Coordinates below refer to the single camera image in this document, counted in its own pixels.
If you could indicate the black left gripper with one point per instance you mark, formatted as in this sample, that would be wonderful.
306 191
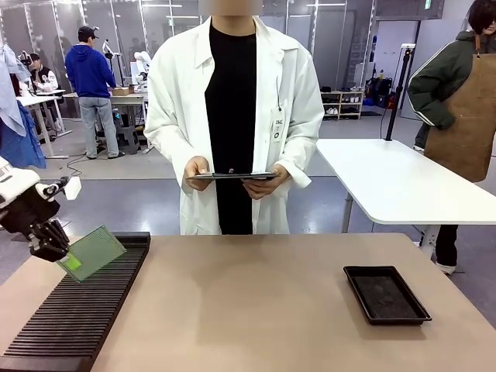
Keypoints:
33 207

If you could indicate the green perforated PCB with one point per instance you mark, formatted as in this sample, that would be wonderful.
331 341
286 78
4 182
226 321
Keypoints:
97 250

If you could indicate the dark tablet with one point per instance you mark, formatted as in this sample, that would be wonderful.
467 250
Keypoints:
232 176

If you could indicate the person's right forearm white sleeve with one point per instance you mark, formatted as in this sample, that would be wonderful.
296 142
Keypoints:
166 143

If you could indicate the person's left forearm white sleeve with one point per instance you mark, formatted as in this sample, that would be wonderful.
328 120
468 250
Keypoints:
302 151

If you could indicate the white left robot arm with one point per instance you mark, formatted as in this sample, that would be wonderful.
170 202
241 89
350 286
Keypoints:
15 180

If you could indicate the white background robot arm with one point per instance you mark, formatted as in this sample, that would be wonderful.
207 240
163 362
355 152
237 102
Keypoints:
141 64

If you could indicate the black slotted PCB rack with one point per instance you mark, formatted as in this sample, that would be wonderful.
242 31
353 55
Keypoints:
77 310

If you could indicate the person's right hand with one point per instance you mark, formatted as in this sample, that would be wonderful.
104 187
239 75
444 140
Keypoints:
197 166

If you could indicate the person's left hand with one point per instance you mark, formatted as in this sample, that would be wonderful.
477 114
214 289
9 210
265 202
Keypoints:
267 188

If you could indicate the hanging blue garment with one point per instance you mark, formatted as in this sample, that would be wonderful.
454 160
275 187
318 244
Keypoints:
17 128

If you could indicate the black step stool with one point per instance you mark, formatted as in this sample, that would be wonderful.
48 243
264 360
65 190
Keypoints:
128 139

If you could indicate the white background desk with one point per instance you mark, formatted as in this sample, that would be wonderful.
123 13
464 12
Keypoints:
38 100

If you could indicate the seated person with cap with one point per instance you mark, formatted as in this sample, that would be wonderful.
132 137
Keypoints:
44 77

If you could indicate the cardboard box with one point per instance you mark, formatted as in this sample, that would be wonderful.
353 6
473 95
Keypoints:
123 90

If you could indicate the person in blue hoodie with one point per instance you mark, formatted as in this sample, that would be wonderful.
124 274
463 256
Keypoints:
89 73

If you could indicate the person in white lab coat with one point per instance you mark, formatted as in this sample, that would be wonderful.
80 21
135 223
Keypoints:
232 116

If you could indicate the white ID badge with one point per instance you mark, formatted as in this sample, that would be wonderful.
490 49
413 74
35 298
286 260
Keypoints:
277 126

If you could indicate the black plastic tray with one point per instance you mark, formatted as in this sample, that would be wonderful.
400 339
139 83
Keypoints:
350 277

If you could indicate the wooden shoe shelf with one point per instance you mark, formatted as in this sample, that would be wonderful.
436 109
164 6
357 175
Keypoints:
343 104

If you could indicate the white side table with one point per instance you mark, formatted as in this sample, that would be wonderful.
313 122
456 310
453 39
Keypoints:
387 182

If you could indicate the black tripod stand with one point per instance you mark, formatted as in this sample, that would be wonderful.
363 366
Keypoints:
397 93

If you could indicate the person in brown apron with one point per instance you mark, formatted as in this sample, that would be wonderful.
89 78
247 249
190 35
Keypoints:
461 97

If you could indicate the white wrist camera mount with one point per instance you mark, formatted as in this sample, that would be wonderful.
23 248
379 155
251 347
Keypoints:
73 188

